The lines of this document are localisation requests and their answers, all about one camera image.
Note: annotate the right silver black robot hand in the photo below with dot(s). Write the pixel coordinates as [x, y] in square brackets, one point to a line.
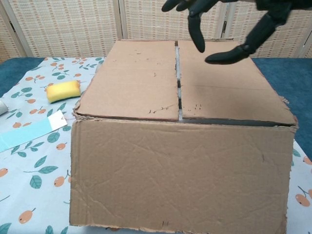
[273, 9]

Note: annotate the brown cardboard box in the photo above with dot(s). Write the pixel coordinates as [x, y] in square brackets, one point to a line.
[180, 175]

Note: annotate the woven wicker folding screen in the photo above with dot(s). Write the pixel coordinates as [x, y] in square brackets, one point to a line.
[73, 26]

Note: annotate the yellow sponge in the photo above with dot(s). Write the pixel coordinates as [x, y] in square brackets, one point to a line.
[64, 91]

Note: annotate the teal and white paper card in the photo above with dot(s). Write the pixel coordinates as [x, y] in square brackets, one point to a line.
[26, 135]

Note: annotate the white paper roll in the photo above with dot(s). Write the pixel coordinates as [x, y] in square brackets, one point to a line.
[3, 108]

